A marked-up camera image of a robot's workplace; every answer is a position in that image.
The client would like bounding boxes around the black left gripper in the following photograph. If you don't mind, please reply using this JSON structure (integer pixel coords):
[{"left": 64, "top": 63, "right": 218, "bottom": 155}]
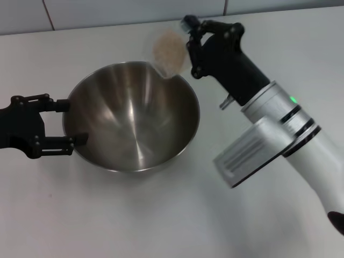
[{"left": 0, "top": 93, "right": 90, "bottom": 160}]

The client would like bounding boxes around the stainless steel mixing bowl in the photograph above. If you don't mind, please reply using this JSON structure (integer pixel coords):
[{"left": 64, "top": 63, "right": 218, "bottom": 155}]
[{"left": 62, "top": 61, "right": 201, "bottom": 174}]

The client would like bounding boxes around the clear plastic cup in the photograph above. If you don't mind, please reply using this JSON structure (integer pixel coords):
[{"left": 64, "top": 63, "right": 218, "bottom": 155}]
[{"left": 144, "top": 16, "right": 190, "bottom": 81}]

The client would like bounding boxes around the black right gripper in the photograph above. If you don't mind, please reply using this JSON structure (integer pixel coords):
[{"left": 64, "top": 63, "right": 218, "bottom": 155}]
[{"left": 182, "top": 14, "right": 270, "bottom": 107}]

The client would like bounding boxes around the black right camera mount bracket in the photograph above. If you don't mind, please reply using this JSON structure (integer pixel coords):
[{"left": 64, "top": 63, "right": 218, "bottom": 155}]
[{"left": 281, "top": 125, "right": 322, "bottom": 159}]

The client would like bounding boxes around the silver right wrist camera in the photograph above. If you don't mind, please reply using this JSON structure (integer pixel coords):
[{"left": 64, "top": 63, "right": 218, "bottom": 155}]
[{"left": 212, "top": 118, "right": 292, "bottom": 189}]

